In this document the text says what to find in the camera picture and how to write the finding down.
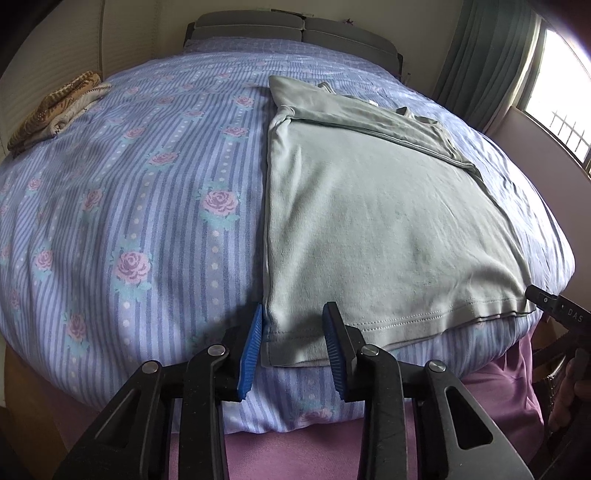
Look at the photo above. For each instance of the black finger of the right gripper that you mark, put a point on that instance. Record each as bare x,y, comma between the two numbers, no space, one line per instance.
570,315

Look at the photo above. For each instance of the white louvered wardrobe doors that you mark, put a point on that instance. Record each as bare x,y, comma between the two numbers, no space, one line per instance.
102,36

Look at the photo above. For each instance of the person's right hand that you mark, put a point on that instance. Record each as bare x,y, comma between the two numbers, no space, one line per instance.
569,390

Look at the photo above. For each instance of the grey padded headboard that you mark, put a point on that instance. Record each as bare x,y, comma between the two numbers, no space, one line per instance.
285,25

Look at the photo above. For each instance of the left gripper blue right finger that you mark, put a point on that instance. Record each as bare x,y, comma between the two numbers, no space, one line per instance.
455,437

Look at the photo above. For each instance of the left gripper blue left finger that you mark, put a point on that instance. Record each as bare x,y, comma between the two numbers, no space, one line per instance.
131,437

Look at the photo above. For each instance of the light green long-sleeve shirt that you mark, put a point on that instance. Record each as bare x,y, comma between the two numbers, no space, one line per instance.
377,211

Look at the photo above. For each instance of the folded brown patterned clothes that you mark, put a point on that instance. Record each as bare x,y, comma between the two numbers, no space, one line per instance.
58,110

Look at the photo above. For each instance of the teal green curtain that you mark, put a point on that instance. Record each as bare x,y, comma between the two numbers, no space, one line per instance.
489,54

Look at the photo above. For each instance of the blue floral striped bedsheet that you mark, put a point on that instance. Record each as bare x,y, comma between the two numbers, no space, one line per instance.
137,234

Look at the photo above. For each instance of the window with metal grille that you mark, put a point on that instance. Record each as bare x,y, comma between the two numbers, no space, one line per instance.
556,94

